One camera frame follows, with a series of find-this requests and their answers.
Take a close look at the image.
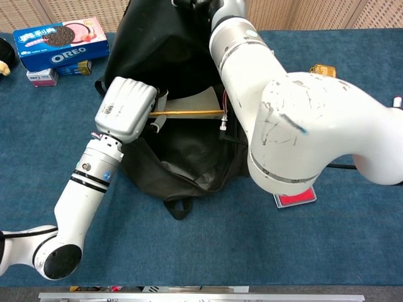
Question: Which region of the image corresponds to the beige wicker folding screen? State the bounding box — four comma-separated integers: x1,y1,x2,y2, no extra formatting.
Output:
0,0,403,34

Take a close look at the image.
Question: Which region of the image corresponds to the gold foil snack pack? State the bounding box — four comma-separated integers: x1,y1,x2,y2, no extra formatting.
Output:
309,64,337,78

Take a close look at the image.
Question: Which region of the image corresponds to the blue Oreo cookie box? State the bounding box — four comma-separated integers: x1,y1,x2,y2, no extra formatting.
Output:
13,17,111,72

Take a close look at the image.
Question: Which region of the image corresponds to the red ink pad case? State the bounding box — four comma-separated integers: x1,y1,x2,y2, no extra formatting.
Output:
273,186,317,208

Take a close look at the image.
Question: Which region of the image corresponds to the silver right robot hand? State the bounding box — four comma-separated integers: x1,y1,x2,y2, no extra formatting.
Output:
171,0,221,12

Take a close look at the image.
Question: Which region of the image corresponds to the aluminium profile rail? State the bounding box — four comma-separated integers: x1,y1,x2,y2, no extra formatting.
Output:
38,292,366,302

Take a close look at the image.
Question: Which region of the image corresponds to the small blue yellow box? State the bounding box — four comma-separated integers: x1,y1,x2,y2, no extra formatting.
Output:
56,59,93,76

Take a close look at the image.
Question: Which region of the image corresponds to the white yellow Lexicon book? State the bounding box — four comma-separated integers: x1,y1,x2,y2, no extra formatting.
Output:
147,86,227,120

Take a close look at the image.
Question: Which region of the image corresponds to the small white pink box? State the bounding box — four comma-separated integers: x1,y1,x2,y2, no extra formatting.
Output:
26,67,59,87

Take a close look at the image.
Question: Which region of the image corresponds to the blue felt table cover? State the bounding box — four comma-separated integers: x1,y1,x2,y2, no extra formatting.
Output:
0,30,403,288

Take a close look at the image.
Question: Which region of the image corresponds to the black fabric backpack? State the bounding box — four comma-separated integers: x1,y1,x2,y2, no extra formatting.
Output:
94,0,253,221

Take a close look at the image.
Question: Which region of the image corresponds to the black plush toy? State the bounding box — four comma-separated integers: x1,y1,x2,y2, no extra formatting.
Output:
0,37,16,77

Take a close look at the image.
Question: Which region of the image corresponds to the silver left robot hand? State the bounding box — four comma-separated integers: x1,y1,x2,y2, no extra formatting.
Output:
94,76,169,144

